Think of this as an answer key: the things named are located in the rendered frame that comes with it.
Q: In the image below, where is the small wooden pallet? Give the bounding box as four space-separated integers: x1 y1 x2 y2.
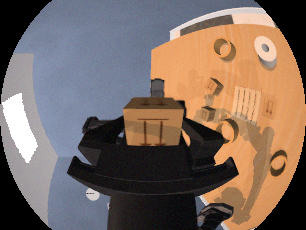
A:
231 86 262 126

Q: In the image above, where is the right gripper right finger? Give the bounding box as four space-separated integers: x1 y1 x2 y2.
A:
179 115 225 161

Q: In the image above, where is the grey cylinder with pale top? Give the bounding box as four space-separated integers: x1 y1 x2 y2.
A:
254 36 277 68

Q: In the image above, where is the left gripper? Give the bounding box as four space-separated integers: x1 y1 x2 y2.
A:
176 100 187 117

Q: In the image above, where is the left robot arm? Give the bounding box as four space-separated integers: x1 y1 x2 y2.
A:
82 78 165 144

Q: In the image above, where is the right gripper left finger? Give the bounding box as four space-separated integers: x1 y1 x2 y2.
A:
81 115 127 145

